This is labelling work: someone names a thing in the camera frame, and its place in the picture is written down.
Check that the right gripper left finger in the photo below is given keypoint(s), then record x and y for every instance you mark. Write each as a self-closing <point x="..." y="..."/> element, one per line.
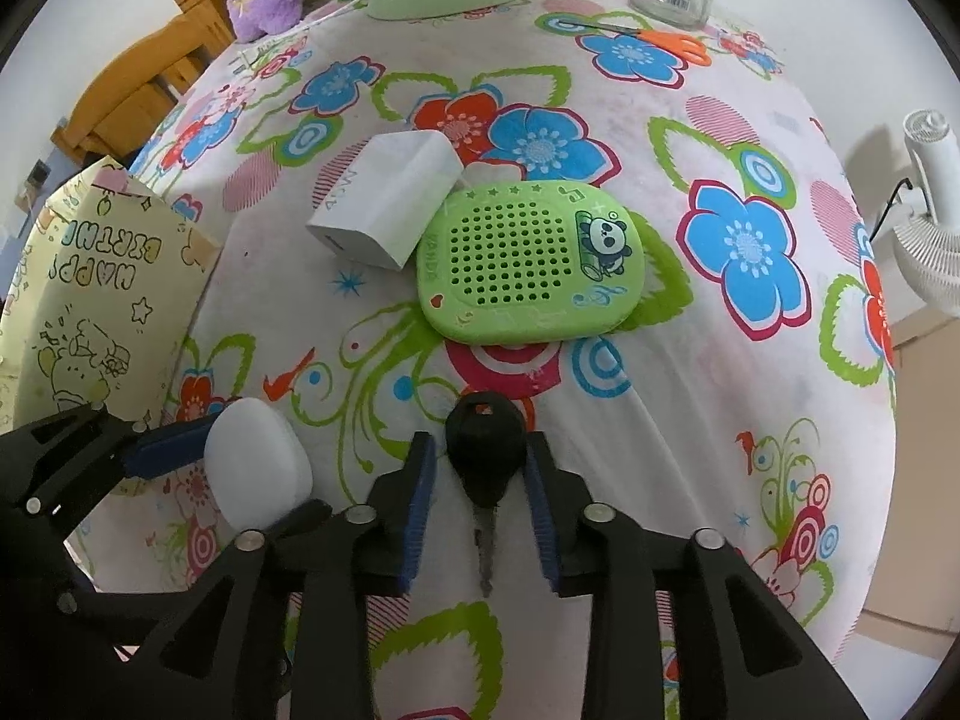
<point x="267" y="624"/>

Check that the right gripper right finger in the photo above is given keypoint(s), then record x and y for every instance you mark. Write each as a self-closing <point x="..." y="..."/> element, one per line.
<point x="740" y="654"/>

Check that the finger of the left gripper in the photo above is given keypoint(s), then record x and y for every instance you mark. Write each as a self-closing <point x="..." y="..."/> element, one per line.
<point x="301" y="527"/>
<point x="59" y="468"/>

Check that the white oval plastic case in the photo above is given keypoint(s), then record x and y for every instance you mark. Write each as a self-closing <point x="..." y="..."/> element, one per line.
<point x="255" y="466"/>

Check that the black car key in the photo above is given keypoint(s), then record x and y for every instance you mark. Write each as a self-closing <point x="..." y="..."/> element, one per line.
<point x="487" y="445"/>

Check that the white power adapter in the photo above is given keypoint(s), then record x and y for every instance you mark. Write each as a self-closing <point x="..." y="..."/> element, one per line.
<point x="379" y="207"/>

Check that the green panda speaker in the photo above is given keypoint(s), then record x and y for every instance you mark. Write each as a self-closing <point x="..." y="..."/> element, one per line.
<point x="529" y="262"/>

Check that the yellow cartoon storage box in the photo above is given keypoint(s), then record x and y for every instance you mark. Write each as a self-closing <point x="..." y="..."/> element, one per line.
<point x="100" y="301"/>

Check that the floral tablecloth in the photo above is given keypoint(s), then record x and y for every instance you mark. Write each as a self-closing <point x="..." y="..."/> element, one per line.
<point x="751" y="390"/>

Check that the white floor fan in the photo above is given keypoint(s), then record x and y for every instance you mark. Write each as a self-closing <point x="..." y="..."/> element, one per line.
<point x="925" y="238"/>

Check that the orange handled scissors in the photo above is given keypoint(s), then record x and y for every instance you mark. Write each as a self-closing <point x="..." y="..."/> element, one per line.
<point x="686" y="47"/>

